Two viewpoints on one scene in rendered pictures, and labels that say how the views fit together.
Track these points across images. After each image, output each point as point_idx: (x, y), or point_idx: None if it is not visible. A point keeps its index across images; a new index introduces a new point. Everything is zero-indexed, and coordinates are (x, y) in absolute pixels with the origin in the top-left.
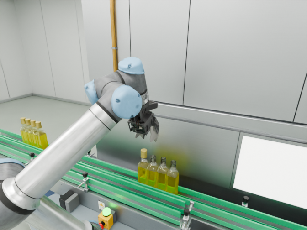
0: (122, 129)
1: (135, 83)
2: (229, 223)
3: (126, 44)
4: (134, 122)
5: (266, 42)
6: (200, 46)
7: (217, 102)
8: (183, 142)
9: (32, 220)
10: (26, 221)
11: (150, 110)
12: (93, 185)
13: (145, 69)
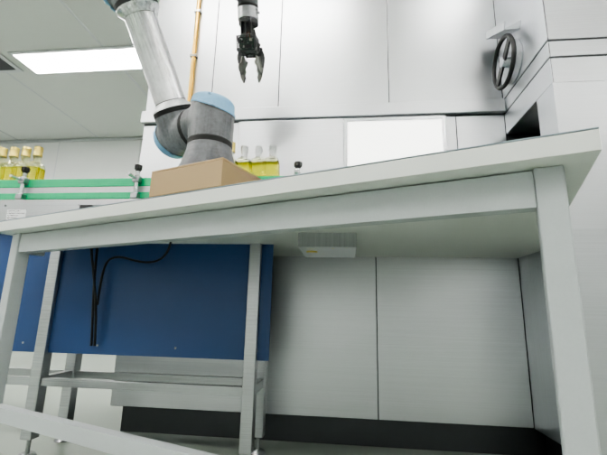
0: None
1: None
2: None
3: (210, 52)
4: (243, 34)
5: (351, 41)
6: (294, 49)
7: (316, 97)
8: (281, 145)
9: (150, 23)
10: (143, 23)
11: (237, 116)
12: (147, 189)
13: (231, 76)
